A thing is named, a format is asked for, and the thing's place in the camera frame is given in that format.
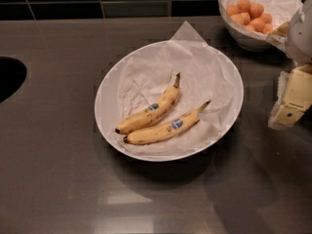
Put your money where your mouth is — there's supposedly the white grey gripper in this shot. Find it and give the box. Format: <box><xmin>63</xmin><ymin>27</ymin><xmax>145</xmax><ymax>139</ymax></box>
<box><xmin>268</xmin><ymin>0</ymin><xmax>312</xmax><ymax>131</ymax></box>

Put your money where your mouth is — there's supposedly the yellow banana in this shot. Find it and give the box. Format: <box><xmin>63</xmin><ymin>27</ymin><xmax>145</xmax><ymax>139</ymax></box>
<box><xmin>123</xmin><ymin>101</ymin><xmax>211</xmax><ymax>145</ymax></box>
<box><xmin>115</xmin><ymin>73</ymin><xmax>180</xmax><ymax>135</ymax></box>

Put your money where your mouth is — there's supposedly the small white bowl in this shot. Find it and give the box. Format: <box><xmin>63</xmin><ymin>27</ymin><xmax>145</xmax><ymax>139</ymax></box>
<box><xmin>217</xmin><ymin>0</ymin><xmax>304</xmax><ymax>53</ymax></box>

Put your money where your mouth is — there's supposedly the white paper in small bowl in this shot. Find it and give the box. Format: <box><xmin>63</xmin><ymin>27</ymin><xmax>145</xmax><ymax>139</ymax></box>
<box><xmin>217</xmin><ymin>0</ymin><xmax>302</xmax><ymax>52</ymax></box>

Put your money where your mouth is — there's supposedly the large white bowl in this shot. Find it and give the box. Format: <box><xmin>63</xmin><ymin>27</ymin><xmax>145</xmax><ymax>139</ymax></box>
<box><xmin>95</xmin><ymin>40</ymin><xmax>244</xmax><ymax>162</ymax></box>

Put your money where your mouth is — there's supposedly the orange round fruit pile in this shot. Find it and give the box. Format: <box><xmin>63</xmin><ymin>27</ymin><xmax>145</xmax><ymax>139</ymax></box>
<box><xmin>226</xmin><ymin>0</ymin><xmax>273</xmax><ymax>34</ymax></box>

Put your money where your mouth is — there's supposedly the white paper liner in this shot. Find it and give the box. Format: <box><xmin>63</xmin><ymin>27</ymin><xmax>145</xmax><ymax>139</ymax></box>
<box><xmin>115</xmin><ymin>22</ymin><xmax>234</xmax><ymax>157</ymax></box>

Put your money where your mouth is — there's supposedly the dark sink opening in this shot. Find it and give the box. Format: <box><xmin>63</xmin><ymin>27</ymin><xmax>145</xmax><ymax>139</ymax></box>
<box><xmin>0</xmin><ymin>57</ymin><xmax>27</xmax><ymax>102</ymax></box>

